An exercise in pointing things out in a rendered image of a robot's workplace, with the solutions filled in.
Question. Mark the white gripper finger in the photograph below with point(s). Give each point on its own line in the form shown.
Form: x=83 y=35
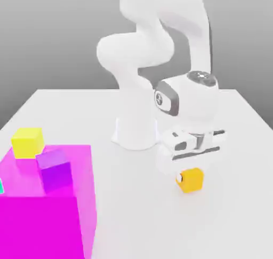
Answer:
x=180 y=178

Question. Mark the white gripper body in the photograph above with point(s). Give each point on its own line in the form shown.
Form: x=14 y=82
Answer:
x=192 y=159

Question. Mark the small orange cube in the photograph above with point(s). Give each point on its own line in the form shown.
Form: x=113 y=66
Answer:
x=190 y=180

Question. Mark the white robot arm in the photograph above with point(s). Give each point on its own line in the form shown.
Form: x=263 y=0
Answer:
x=132 y=56

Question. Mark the small purple cube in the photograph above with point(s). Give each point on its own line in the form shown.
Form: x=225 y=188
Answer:
x=54 y=170

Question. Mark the small yellow cube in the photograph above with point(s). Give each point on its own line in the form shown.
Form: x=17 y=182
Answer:
x=27 y=142

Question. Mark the small teal cube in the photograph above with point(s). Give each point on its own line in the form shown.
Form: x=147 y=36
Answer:
x=1 y=186

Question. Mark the large magenta box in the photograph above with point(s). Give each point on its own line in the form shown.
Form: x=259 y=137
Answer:
x=42 y=220

